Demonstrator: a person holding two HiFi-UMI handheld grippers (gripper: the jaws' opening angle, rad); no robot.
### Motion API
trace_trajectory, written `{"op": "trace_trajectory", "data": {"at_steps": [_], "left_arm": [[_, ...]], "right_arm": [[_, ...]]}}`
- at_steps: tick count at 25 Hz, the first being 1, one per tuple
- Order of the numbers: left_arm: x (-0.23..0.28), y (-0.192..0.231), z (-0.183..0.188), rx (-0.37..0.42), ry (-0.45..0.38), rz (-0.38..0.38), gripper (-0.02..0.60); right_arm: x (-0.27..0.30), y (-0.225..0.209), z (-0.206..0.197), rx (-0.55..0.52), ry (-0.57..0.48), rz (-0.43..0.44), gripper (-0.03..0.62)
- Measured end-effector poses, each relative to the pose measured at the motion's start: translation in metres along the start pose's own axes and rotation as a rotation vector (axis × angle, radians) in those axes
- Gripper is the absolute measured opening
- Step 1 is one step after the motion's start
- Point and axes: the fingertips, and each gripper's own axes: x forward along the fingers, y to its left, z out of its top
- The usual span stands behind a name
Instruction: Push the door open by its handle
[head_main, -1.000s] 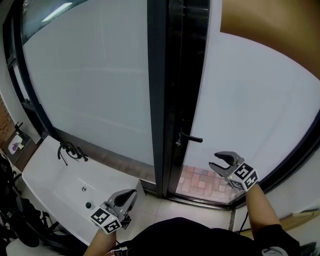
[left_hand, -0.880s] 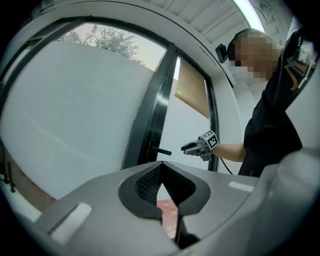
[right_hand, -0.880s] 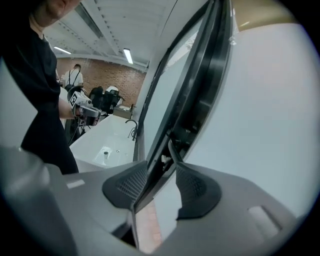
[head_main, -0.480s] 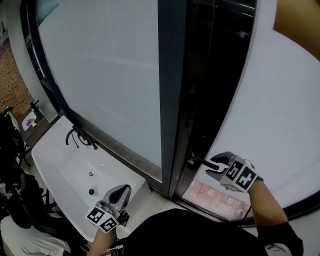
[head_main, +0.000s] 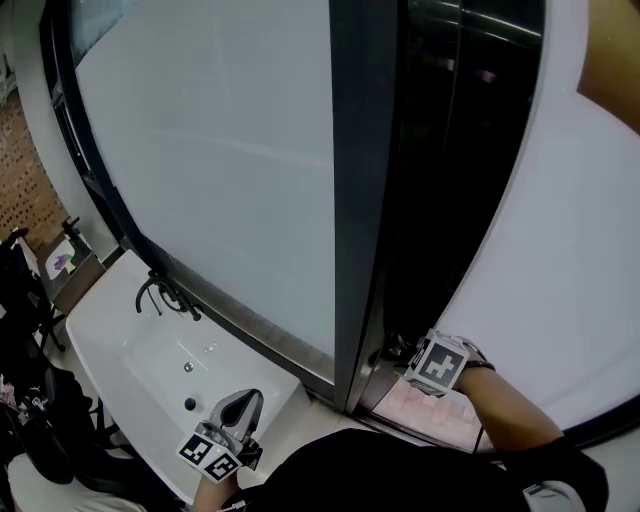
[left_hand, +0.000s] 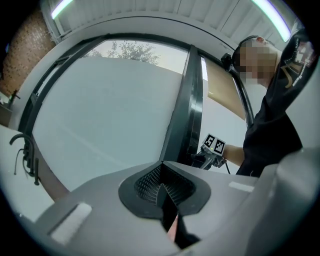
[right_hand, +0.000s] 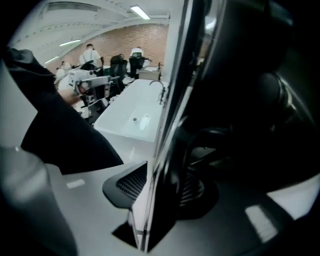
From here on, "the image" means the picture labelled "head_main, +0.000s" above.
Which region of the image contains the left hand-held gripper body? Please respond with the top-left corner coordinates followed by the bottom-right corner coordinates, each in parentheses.
top-left (177, 415), bottom-right (264, 485)

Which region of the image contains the person's right forearm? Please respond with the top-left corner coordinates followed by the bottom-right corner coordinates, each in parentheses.
top-left (452, 360), bottom-right (567, 454)

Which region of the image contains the black faucet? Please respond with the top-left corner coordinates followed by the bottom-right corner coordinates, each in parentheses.
top-left (134, 271), bottom-right (204, 322)

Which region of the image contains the black door handle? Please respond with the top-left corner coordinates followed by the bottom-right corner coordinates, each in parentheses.
top-left (385, 331), bottom-right (419, 362)

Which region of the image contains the frosted glass panel dark frame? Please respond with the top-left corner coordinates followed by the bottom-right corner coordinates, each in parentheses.
top-left (42, 0), bottom-right (401, 416)

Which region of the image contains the dark glass door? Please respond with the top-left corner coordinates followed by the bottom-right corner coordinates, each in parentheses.
top-left (344, 0), bottom-right (547, 417)

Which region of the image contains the black backpack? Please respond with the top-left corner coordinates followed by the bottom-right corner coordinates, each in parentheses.
top-left (0, 364), bottom-right (122, 487)

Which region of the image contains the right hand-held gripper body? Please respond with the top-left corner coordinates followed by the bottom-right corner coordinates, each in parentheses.
top-left (399, 329), bottom-right (482, 399)

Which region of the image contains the white sink basin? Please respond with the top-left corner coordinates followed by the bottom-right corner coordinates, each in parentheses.
top-left (64, 248), bottom-right (312, 506)

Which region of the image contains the dark wrist strap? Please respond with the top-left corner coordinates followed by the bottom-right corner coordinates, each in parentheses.
top-left (462, 340), bottom-right (497, 373)

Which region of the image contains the person's black shirt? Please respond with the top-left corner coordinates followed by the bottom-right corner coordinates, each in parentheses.
top-left (219, 427), bottom-right (610, 512)

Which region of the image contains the person's left forearm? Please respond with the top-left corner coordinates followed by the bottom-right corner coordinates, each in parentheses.
top-left (191, 469), bottom-right (242, 512)

